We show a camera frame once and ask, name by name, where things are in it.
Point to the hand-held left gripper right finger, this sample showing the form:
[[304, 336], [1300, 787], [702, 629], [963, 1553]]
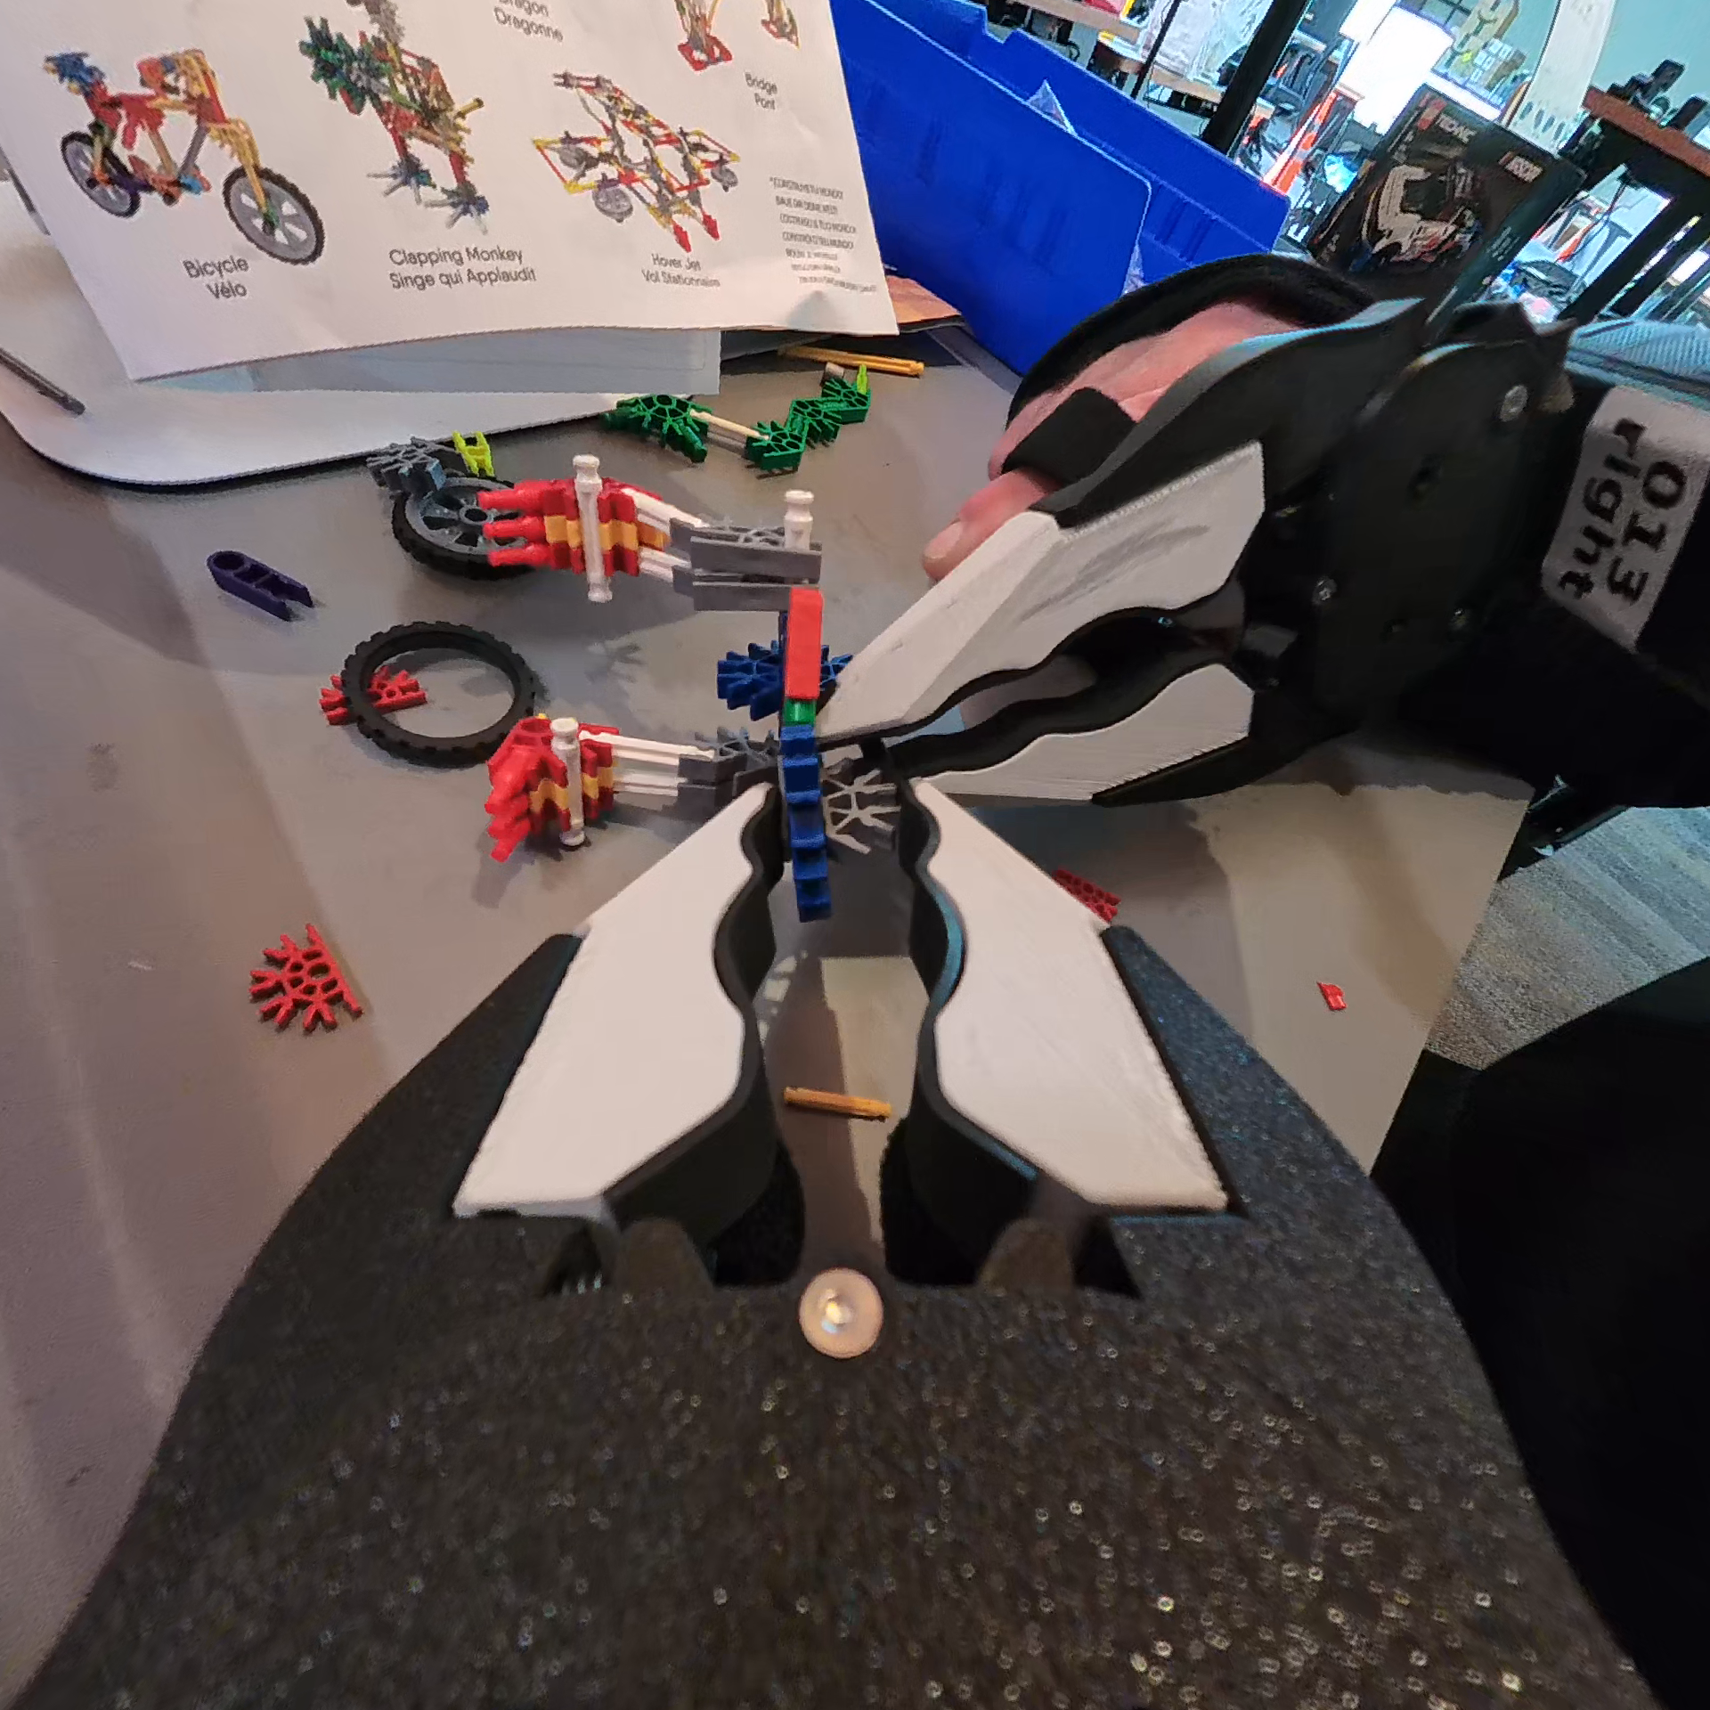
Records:
[[1058, 1057]]

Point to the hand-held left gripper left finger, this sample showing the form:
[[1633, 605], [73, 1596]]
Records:
[[629, 1057]]

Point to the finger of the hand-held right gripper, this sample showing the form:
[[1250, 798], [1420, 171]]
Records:
[[1151, 733], [1042, 587]]

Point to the blue snowflake connector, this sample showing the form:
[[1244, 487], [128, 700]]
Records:
[[805, 827]]

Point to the colourful construction toy model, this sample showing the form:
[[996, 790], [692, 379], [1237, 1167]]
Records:
[[575, 529]]

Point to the person's right hand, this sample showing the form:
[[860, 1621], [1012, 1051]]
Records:
[[1165, 362]]

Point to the short yellow rod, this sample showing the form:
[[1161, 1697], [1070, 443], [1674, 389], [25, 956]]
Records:
[[838, 1102]]

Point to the long yellow rod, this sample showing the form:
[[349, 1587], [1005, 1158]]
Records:
[[869, 362]]

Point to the black toy car box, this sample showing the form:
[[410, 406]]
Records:
[[1429, 202]]

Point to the orange traffic cone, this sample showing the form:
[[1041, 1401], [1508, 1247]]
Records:
[[1303, 154]]

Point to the blue plastic bin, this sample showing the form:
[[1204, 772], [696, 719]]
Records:
[[1003, 202]]

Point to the black rubber tire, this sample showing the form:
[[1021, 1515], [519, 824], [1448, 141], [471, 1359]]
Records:
[[369, 719]]

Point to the small red connector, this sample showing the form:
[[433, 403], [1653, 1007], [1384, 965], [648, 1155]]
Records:
[[383, 694]]

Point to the black metal pole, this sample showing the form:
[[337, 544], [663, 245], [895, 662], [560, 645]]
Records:
[[1257, 65]]

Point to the white instruction booklet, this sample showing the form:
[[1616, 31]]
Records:
[[536, 362]]

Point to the black wheel with grey hub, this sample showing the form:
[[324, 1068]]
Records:
[[441, 529]]

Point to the person's torso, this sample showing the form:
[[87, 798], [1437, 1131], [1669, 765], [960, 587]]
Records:
[[1577, 1267]]

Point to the lime green connector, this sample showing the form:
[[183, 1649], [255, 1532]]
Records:
[[475, 454]]

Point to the purple connector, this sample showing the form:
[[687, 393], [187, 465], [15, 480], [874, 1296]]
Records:
[[255, 583]]

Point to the dark grey snowflake connector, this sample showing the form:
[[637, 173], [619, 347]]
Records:
[[407, 464]]

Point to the toy models instruction sheet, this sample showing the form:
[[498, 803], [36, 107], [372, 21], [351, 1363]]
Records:
[[466, 162]]

